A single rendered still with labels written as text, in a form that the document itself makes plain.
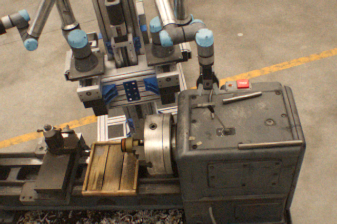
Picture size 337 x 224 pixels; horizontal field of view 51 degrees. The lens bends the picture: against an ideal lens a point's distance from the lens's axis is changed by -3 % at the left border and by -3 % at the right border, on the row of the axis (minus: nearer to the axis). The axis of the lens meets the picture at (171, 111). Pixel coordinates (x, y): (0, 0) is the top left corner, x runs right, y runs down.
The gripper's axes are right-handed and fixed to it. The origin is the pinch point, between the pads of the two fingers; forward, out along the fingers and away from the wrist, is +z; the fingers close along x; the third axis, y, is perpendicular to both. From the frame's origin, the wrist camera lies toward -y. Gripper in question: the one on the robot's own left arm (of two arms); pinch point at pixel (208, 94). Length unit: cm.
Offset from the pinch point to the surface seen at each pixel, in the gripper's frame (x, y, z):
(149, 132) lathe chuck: 28.9, -17.0, 6.7
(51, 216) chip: 103, -25, 75
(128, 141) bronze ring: 42.3, -12.7, 17.5
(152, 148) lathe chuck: 27.6, -23.4, 10.8
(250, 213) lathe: -20, -33, 61
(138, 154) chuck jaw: 36.2, -20.7, 18.9
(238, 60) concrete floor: -34, 186, 129
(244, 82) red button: -19.0, 11.0, 2.9
